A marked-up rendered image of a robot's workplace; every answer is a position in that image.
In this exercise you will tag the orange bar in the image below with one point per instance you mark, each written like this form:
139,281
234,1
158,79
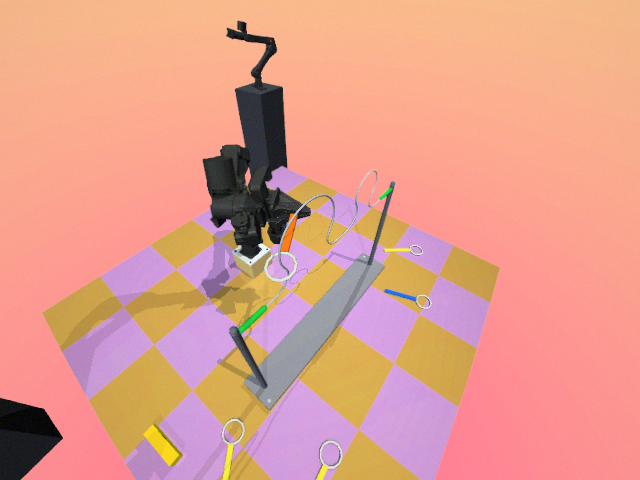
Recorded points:
284,251

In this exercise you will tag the white loop with blue handle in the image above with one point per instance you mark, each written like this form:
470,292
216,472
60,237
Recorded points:
409,297

